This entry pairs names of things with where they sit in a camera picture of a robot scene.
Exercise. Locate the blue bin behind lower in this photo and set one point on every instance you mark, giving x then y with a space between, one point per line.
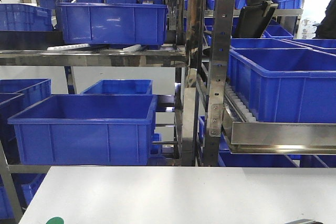
133 86

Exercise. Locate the white roller track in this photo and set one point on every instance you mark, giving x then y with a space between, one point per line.
240 108

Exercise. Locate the steel shelf lip right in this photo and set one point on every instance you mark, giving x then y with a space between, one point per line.
277 138

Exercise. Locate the large blue bin lower left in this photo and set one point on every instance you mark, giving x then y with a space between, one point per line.
86 129

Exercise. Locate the large blue bin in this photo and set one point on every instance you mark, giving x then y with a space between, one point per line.
86 129
285 85

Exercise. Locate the blue bin upper shelf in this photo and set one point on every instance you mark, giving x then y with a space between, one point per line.
121 24

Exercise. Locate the black office chair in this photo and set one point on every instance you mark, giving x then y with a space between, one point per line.
254 18

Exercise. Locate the large blue bin right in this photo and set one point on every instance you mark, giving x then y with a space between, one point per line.
285 85

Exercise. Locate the steel shelf beam left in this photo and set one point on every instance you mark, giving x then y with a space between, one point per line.
96 58

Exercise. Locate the blue bin far left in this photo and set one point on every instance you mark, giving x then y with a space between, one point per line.
18 94

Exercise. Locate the green round button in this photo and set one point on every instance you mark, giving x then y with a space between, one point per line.
55 220

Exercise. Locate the blue crate upper left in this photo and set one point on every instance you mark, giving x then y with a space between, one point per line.
22 17

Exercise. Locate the steel rack upright post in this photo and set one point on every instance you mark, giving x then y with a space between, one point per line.
218 61

